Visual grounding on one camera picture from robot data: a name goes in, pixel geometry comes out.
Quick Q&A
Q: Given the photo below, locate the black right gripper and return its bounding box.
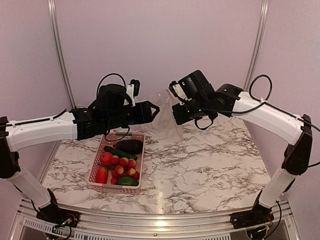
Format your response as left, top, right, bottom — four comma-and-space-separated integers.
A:
172, 97, 211, 125

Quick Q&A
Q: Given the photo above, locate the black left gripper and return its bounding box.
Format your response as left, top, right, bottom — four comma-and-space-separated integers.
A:
104, 100, 160, 131

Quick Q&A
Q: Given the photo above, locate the clear zip top bag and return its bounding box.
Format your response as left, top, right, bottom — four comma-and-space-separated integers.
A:
136, 89, 184, 141

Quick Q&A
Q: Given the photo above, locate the red lychee fruit bunch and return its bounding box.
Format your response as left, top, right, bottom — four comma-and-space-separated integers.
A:
99, 155, 140, 185

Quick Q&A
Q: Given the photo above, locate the red toy tomato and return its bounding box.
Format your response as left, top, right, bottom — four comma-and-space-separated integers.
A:
100, 152, 113, 165

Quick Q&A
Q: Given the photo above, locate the pink perforated plastic basket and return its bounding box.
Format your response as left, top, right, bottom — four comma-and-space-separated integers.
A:
87, 133, 145, 195

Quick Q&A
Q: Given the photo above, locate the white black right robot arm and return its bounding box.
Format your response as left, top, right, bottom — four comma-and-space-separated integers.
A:
169, 70, 315, 224

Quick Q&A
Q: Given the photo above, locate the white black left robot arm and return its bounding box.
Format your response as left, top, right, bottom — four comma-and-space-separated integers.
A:
0, 83, 160, 223

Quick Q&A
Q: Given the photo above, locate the dark purple toy eggplant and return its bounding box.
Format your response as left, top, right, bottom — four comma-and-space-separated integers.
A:
113, 139, 144, 155

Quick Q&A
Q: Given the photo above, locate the green toy cucumber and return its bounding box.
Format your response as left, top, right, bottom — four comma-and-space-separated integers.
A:
103, 146, 138, 160

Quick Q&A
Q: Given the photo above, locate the green toy avocado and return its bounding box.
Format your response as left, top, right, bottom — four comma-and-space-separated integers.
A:
116, 176, 139, 187

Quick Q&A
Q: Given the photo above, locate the red orange toy mango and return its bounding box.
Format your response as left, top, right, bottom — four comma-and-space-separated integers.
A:
95, 166, 108, 184

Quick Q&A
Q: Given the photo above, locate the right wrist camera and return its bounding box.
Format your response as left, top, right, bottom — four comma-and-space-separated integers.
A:
168, 81, 188, 105

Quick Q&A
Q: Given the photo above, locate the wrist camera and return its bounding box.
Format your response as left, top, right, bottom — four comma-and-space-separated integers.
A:
168, 81, 188, 105
126, 79, 141, 107

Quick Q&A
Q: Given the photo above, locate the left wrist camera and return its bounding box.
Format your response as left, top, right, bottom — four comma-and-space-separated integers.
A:
126, 79, 141, 107

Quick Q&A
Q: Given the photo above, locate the right aluminium corner post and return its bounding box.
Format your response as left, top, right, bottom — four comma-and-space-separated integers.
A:
243, 0, 270, 90

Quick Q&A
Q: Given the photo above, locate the aluminium corner post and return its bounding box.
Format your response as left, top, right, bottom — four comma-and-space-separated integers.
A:
243, 0, 270, 90
47, 0, 76, 109

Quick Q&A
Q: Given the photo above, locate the aluminium front frame rail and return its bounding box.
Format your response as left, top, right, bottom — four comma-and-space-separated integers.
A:
9, 197, 301, 240

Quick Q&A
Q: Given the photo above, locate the left aluminium corner post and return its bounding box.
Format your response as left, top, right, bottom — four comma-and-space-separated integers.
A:
47, 0, 76, 109

